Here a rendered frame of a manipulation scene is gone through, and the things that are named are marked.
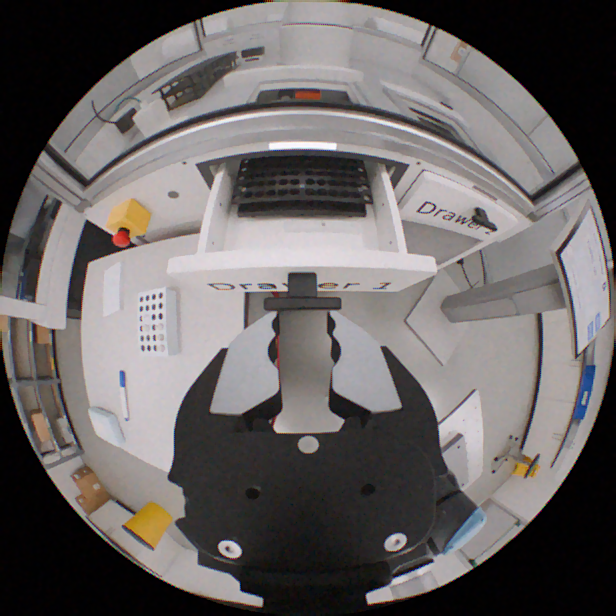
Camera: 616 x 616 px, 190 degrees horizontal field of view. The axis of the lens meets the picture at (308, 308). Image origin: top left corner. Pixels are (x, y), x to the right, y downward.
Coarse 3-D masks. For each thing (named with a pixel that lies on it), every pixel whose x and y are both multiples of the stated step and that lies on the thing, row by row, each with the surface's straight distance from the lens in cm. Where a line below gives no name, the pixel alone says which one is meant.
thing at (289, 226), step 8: (288, 224) 29; (296, 224) 29; (304, 224) 29; (312, 224) 29; (320, 224) 29; (328, 224) 29; (336, 224) 29; (344, 224) 29; (352, 224) 30; (288, 232) 29; (320, 232) 29; (328, 232) 29; (336, 232) 29; (344, 232) 29; (352, 232) 30
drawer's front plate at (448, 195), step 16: (432, 176) 32; (416, 192) 33; (432, 192) 34; (448, 192) 35; (464, 192) 36; (400, 208) 37; (416, 208) 37; (432, 208) 38; (448, 208) 39; (464, 208) 40; (496, 208) 44; (448, 224) 44; (464, 224) 46; (496, 224) 50; (512, 224) 52
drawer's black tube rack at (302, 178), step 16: (256, 160) 35; (272, 160) 30; (288, 160) 30; (304, 160) 30; (320, 160) 30; (336, 160) 30; (352, 160) 32; (240, 176) 30; (256, 176) 28; (272, 176) 28; (288, 176) 27; (304, 176) 27; (320, 176) 27; (336, 176) 28; (352, 176) 33; (272, 192) 29; (320, 192) 29; (240, 208) 29; (256, 208) 28; (272, 208) 28; (288, 208) 27; (304, 208) 27; (320, 208) 27; (336, 208) 28; (352, 208) 29
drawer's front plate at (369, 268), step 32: (192, 256) 21; (224, 256) 19; (256, 256) 18; (288, 256) 18; (320, 256) 18; (352, 256) 18; (384, 256) 20; (416, 256) 21; (224, 288) 27; (256, 288) 27; (320, 288) 27; (352, 288) 27
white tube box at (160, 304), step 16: (160, 288) 40; (144, 304) 43; (160, 304) 40; (160, 320) 39; (176, 320) 41; (144, 336) 42; (176, 336) 41; (144, 352) 42; (160, 352) 39; (176, 352) 40
